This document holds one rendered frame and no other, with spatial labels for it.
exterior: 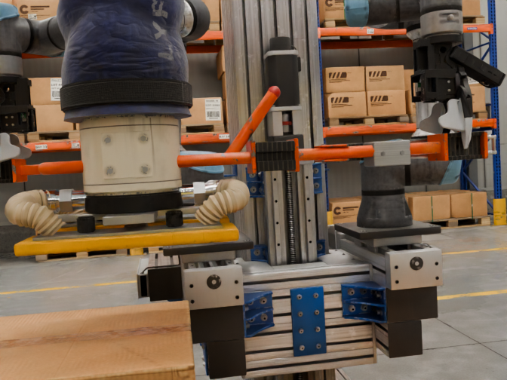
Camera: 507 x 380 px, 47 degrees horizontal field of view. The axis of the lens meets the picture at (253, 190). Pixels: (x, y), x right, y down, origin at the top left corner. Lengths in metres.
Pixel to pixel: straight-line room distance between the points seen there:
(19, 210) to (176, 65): 0.34
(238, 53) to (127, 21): 0.76
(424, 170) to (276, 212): 0.41
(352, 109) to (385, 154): 7.54
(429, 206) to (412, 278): 7.60
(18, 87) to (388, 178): 0.93
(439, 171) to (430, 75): 0.51
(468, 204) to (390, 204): 7.79
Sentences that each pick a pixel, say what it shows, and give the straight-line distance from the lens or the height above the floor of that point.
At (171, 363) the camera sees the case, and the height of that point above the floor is 0.95.
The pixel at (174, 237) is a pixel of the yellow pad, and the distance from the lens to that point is 0.90.
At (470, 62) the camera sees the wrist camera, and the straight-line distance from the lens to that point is 1.16.
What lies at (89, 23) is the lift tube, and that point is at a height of 1.47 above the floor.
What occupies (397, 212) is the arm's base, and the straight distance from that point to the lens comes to 1.58.
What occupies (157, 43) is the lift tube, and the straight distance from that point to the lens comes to 0.97.
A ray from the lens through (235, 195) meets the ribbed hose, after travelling 0.93.
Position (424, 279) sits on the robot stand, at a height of 0.92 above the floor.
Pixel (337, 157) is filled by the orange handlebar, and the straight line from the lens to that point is 1.05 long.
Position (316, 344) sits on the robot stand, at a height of 0.75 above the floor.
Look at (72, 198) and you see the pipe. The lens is 1.04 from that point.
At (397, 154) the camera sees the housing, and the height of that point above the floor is 1.24.
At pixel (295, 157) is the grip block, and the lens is 1.02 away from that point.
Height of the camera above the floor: 1.25
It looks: 3 degrees down
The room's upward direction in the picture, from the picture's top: 3 degrees counter-clockwise
